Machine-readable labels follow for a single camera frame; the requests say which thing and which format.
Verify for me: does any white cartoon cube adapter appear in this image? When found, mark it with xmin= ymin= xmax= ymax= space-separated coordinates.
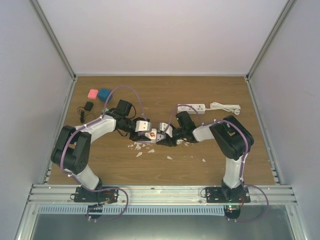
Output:
xmin=144 ymin=128 xmax=165 ymax=143

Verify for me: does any blue cube plug adapter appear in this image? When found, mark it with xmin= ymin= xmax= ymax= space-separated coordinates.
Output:
xmin=97 ymin=88 xmax=111 ymax=102

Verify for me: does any pink cube plug adapter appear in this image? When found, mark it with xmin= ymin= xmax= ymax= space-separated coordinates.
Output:
xmin=87 ymin=89 xmax=99 ymax=100

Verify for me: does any thin black cable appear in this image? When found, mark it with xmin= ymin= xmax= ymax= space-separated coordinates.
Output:
xmin=76 ymin=106 xmax=96 ymax=123

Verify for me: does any purple power strip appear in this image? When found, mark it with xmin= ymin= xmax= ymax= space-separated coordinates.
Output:
xmin=136 ymin=140 xmax=156 ymax=145

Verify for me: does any white USB power strip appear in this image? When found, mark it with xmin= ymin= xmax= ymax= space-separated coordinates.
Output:
xmin=177 ymin=103 xmax=206 ymax=115

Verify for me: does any black plug adapter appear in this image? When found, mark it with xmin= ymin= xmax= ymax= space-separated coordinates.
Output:
xmin=83 ymin=101 xmax=94 ymax=112

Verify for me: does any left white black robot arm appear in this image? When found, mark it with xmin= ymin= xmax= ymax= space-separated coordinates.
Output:
xmin=51 ymin=99 xmax=152 ymax=202

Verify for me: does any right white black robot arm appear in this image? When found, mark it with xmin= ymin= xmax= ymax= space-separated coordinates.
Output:
xmin=156 ymin=111 xmax=254 ymax=203

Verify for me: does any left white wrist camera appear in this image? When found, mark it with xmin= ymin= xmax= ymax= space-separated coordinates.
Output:
xmin=135 ymin=120 xmax=152 ymax=133

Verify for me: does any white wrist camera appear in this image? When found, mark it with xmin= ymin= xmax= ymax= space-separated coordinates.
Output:
xmin=135 ymin=120 xmax=152 ymax=133
xmin=158 ymin=122 xmax=173 ymax=138

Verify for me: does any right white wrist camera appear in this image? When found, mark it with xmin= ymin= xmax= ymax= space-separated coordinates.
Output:
xmin=158 ymin=122 xmax=173 ymax=138

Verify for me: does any white power strip cable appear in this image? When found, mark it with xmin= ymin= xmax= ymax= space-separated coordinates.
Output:
xmin=205 ymin=101 xmax=242 ymax=116

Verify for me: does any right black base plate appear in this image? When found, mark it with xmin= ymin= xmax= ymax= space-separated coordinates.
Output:
xmin=204 ymin=185 xmax=251 ymax=204

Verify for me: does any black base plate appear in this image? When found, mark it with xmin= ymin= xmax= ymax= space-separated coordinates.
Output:
xmin=70 ymin=187 xmax=119 ymax=204
xmin=204 ymin=185 xmax=251 ymax=204

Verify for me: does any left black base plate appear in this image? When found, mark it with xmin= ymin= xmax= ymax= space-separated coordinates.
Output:
xmin=70 ymin=187 xmax=119 ymax=204

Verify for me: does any aluminium front rail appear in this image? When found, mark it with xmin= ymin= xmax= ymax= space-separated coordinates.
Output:
xmin=27 ymin=184 xmax=298 ymax=206

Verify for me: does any grey slotted cable duct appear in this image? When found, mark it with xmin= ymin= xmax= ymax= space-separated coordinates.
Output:
xmin=38 ymin=204 xmax=225 ymax=216

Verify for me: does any left aluminium corner post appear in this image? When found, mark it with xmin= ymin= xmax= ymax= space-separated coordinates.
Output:
xmin=29 ymin=0 xmax=77 ymax=82

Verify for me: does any aluminium corner post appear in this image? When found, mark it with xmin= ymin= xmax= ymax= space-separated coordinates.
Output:
xmin=29 ymin=0 xmax=77 ymax=82
xmin=244 ymin=0 xmax=297 ymax=82

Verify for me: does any right aluminium corner post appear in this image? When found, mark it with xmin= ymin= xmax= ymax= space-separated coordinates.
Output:
xmin=244 ymin=0 xmax=297 ymax=82

